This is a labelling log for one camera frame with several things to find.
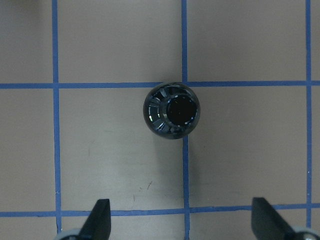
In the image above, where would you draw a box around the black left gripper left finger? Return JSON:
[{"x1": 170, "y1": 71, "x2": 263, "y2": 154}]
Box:
[{"x1": 79, "y1": 199, "x2": 111, "y2": 240}]

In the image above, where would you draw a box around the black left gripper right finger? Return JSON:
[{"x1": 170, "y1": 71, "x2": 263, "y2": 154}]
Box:
[{"x1": 251, "y1": 197, "x2": 296, "y2": 240}]

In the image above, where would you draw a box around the dark glass wine bottle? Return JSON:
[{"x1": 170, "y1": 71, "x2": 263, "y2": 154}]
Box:
[{"x1": 143, "y1": 82, "x2": 201, "y2": 140}]

